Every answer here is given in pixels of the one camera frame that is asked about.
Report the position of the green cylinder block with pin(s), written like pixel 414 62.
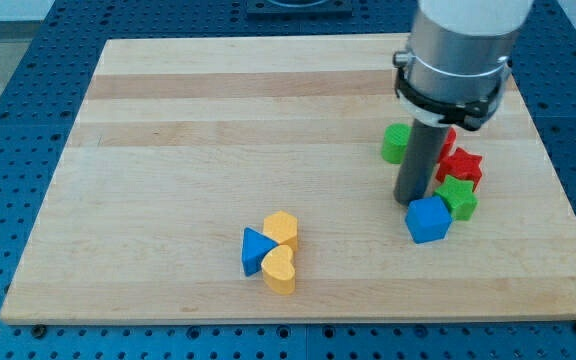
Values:
pixel 394 144

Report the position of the green star block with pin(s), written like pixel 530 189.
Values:
pixel 458 196

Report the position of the red star block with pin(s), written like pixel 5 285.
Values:
pixel 461 165

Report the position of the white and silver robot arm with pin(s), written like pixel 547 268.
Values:
pixel 454 67

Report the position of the yellow heart block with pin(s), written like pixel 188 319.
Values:
pixel 278 270

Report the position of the red block behind rod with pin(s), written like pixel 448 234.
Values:
pixel 448 144

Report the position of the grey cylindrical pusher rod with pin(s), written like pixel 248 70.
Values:
pixel 423 149

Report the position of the light wooden board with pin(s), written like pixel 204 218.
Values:
pixel 180 144

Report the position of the yellow hexagon block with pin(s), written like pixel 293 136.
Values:
pixel 282 227

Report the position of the blue cube block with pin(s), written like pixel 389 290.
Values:
pixel 428 219

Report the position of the blue triangle block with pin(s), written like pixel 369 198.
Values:
pixel 255 246

